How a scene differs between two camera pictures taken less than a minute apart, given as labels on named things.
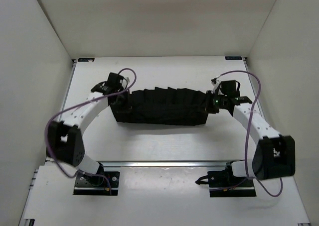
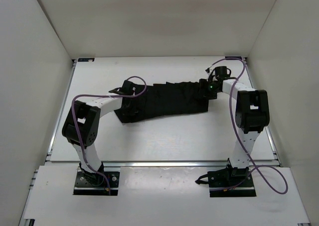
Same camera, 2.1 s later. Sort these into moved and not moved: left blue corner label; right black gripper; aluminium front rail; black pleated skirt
Moved: right black gripper; black pleated skirt
Not moved: left blue corner label; aluminium front rail
